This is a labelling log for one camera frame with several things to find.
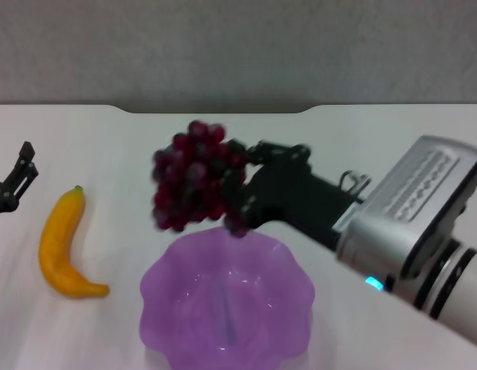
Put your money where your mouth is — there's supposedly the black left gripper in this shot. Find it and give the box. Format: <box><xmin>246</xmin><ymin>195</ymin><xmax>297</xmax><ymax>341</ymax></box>
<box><xmin>0</xmin><ymin>140</ymin><xmax>40</xmax><ymax>219</ymax></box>

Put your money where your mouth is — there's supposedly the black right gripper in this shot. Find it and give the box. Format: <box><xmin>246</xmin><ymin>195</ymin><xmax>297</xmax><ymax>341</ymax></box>
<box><xmin>221</xmin><ymin>140</ymin><xmax>363</xmax><ymax>252</ymax></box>

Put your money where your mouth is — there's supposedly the yellow plastic banana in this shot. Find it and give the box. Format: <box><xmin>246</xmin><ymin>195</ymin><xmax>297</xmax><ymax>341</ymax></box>
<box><xmin>38</xmin><ymin>185</ymin><xmax>111</xmax><ymax>299</ymax></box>

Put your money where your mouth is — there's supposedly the dark red grape bunch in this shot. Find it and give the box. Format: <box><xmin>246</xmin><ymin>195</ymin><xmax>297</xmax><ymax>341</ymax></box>
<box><xmin>150</xmin><ymin>119</ymin><xmax>251</xmax><ymax>238</ymax></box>

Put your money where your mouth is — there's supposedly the purple wavy-edged plastic plate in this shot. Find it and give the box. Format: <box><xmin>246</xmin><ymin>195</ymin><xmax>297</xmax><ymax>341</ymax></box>
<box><xmin>139</xmin><ymin>226</ymin><xmax>316</xmax><ymax>370</ymax></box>

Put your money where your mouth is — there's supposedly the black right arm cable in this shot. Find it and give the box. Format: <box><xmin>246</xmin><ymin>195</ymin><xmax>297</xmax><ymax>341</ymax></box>
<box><xmin>339</xmin><ymin>170</ymin><xmax>371</xmax><ymax>202</ymax></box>

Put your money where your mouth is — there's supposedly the right wrist camera housing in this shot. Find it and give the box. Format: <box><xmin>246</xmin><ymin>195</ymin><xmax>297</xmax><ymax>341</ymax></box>
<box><xmin>359</xmin><ymin>134</ymin><xmax>477</xmax><ymax>281</ymax></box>

